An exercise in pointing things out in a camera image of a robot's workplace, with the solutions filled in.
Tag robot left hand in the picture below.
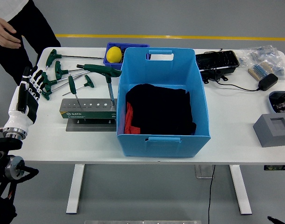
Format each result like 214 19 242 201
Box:
3 66 49 135

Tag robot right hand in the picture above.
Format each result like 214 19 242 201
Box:
267 216 285 224

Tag person's right hand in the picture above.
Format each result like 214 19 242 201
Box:
0 16 23 49

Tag large green T-handle wrench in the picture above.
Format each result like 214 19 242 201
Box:
76 63 122 108

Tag grey green tool rack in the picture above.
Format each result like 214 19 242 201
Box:
59 98 118 122

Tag large light blue plastic box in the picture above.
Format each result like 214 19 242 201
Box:
116 47 212 158

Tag person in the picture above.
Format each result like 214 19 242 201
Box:
0 0 62 86

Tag white table leg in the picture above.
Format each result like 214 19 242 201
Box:
66 164 86 215
229 164 253 215

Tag black desk control panel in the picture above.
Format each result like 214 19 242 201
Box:
264 164 285 171

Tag grey hollow block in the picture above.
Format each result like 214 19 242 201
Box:
252 113 285 148

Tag metal plate under table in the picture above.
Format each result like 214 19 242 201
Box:
195 164 215 179

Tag small dark blue bin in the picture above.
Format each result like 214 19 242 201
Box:
103 42 150 71

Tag red cloth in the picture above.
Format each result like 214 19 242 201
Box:
124 102 141 134

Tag loose circuit parts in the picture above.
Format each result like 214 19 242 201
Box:
270 91 285 119

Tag small light blue bin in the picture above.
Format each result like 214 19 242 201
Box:
268 91 285 120

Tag black cloth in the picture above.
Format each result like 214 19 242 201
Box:
125 83 197 135

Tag black power adapter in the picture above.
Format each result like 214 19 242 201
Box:
257 73 279 92

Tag taped resistor strip bundle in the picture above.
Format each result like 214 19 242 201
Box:
247 61 275 82

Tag clear plastic parts bags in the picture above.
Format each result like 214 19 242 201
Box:
239 44 285 82

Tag black ribbed tray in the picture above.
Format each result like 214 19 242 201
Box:
195 49 241 84

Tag grey metal base plate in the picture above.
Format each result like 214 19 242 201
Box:
65 118 118 132

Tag thin black floor cable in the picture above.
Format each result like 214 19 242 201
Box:
207 164 216 224

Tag black adapter cable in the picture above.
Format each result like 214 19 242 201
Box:
204 48 261 92

